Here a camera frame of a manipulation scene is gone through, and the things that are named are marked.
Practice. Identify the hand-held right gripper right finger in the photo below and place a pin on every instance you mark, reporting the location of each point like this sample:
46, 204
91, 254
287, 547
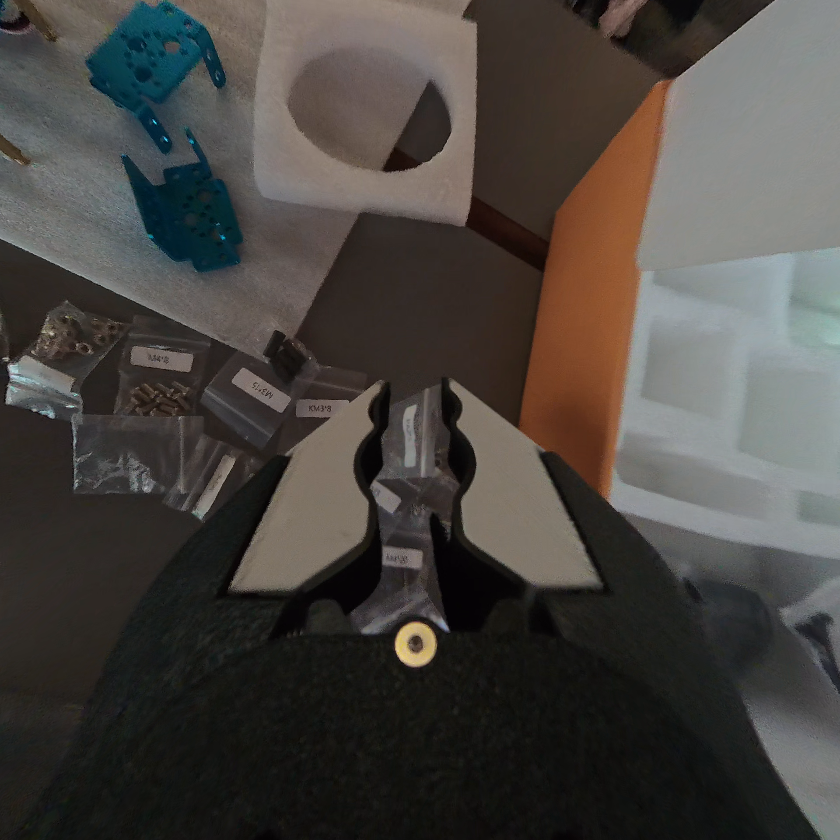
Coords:
525, 512

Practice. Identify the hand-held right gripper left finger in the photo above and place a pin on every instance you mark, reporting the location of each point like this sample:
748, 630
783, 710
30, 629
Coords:
308, 512

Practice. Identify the pile of small screw bags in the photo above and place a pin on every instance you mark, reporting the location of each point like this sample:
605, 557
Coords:
157, 358

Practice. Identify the grey desk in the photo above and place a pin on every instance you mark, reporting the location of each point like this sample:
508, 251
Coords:
407, 302

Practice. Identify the orange and white cardboard box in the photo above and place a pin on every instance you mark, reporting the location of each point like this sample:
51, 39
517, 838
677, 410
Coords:
590, 295

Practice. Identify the white foam block with hole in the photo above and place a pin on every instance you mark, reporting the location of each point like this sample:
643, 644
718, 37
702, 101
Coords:
367, 190

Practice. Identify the white foam sheet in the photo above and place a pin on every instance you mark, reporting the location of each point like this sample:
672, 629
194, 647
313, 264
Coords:
65, 216

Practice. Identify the blue perforated metal bracket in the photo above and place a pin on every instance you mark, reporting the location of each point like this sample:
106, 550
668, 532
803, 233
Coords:
138, 59
190, 223

